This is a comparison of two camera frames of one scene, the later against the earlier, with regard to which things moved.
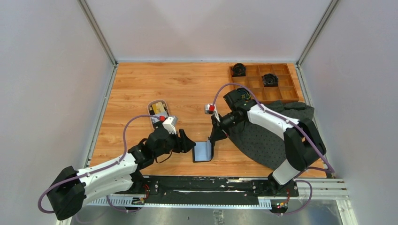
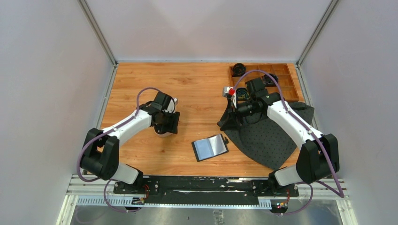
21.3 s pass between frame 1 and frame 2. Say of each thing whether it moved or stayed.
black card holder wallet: moved
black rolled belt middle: stayed
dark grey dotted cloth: stayed
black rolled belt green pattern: stayed
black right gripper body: moved
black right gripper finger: moved
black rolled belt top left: stayed
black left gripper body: moved
